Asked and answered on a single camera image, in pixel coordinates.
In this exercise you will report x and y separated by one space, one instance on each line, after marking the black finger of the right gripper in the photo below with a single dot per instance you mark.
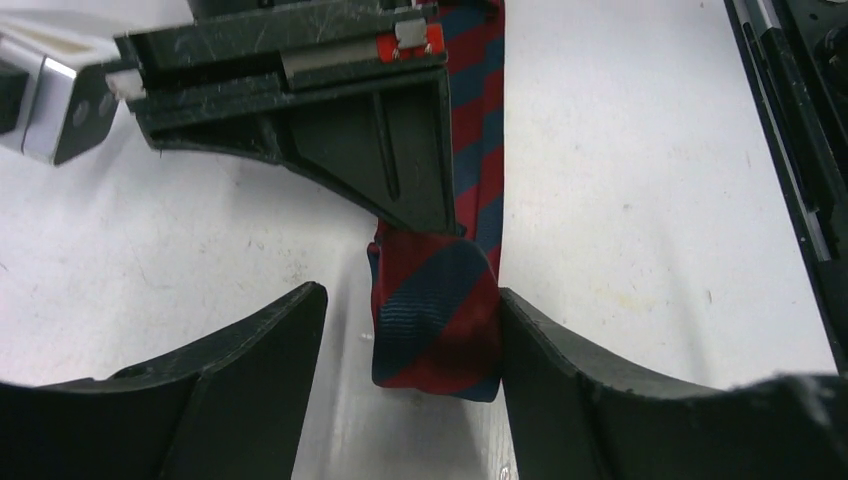
391 159

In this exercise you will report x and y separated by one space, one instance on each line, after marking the red navy striped tie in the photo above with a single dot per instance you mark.
435 298

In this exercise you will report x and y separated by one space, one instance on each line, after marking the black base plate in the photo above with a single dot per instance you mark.
794 53

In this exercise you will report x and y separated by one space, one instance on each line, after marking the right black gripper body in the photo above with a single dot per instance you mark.
194 87

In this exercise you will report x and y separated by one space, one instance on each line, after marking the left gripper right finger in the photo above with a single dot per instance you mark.
579 411

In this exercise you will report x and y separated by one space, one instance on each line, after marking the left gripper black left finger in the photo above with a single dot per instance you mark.
230 405

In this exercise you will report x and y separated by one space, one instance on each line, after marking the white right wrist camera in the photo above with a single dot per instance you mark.
55 101

